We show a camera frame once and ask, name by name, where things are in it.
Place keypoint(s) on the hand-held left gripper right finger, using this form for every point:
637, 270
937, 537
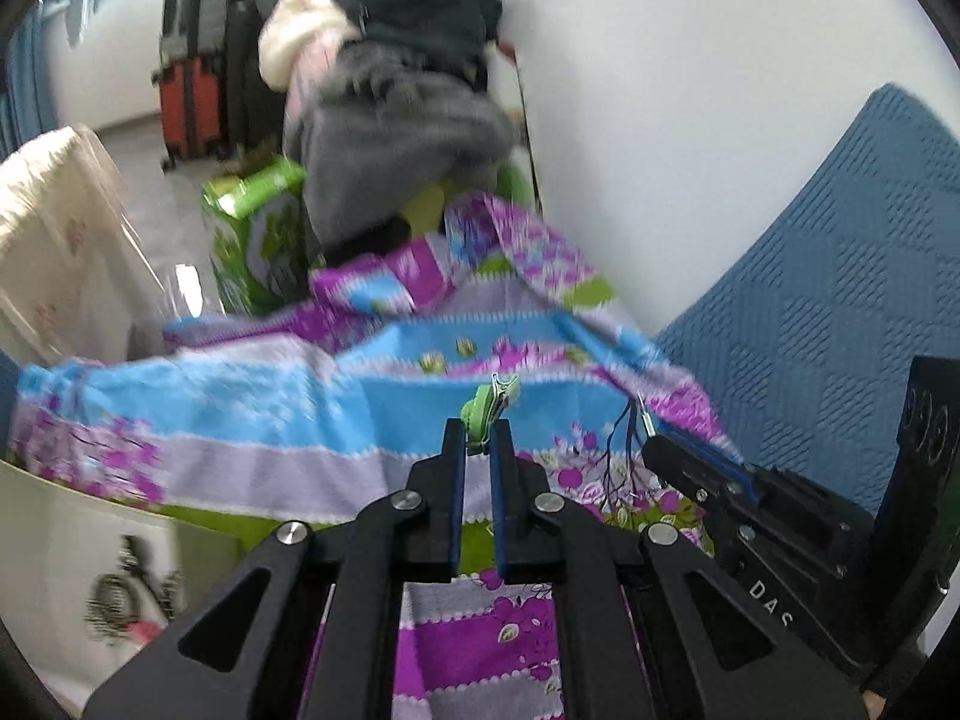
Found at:
499, 510

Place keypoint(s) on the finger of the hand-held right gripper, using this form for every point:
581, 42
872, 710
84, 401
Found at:
686, 484
712, 465

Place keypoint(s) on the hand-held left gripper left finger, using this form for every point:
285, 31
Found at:
459, 510

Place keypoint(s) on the green hair clip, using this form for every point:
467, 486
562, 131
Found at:
484, 409

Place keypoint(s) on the pale cardboard box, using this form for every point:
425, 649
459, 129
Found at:
60, 540

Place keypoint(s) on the blue quilted headboard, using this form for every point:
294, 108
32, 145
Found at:
825, 300

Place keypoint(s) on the floral colourful bedsheet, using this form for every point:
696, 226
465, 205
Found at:
262, 427

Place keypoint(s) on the green plastic stool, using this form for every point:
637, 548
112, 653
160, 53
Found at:
427, 202

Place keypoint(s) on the green cardboard box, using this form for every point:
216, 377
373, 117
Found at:
247, 232

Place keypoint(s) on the grey fleece garment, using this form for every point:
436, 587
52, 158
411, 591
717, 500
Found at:
405, 142

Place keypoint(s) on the thin dark stick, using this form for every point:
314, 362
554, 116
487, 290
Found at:
525, 127

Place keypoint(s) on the cream cloth cover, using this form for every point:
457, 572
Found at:
67, 255

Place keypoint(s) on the black suitcase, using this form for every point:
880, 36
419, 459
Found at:
251, 67

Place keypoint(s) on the white puffy jacket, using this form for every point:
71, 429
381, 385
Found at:
296, 37

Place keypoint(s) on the dark jacket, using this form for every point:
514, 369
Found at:
420, 0

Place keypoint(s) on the grey suitcase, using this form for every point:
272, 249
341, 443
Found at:
199, 7

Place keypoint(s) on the blue curtain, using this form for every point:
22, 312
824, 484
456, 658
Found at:
26, 97

